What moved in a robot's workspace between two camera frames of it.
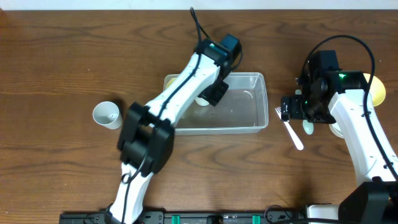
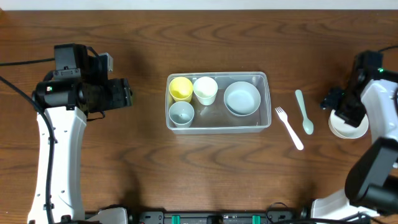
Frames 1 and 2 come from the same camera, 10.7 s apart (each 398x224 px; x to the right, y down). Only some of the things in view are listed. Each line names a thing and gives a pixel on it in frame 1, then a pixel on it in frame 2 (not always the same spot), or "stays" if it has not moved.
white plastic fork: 297,142 stays
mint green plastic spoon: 307,126 stays
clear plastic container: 242,108 stays
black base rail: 273,216 stays
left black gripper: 212,94 → 123,92
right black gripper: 286,107 → 331,101
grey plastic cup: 107,114 → 181,113
